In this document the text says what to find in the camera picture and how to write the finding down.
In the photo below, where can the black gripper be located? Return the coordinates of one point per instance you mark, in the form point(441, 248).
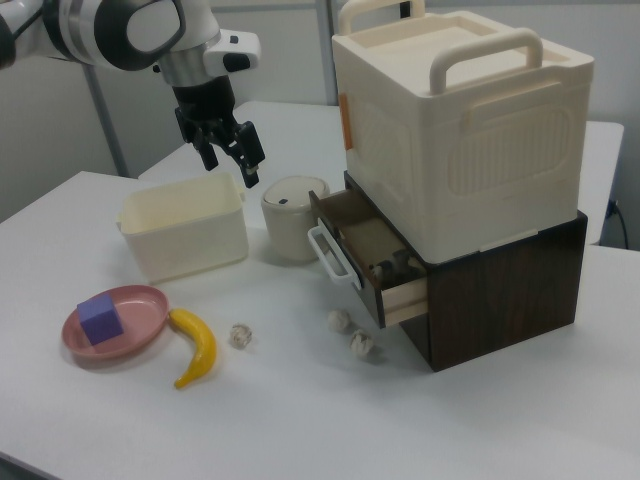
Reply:
point(202, 102)

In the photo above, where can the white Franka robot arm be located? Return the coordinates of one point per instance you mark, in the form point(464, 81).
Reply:
point(80, 30)

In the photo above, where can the dark wood drawer cabinet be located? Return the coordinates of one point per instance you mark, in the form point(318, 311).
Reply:
point(500, 300)

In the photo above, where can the cream rectangular plastic bin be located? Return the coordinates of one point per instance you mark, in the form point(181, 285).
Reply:
point(185, 225)

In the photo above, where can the small beige lidded trash can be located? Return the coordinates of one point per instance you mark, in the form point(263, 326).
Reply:
point(287, 220)

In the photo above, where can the orange latch tab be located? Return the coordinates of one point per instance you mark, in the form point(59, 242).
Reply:
point(346, 120)

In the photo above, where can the grey metal pole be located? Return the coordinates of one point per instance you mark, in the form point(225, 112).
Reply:
point(107, 125)

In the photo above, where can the crumpled paper ball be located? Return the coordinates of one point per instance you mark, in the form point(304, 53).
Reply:
point(340, 320)
point(361, 343)
point(241, 336)

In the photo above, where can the pink plate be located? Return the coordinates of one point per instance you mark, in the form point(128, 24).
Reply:
point(135, 320)

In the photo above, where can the yellow banana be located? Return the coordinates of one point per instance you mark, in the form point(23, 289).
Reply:
point(200, 345)

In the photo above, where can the dark crumpled object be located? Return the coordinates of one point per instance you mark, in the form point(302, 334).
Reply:
point(402, 262)

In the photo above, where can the purple cube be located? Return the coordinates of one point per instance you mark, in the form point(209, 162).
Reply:
point(100, 319)

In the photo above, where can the grey vertical window frame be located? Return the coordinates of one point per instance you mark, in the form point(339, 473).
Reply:
point(325, 65)

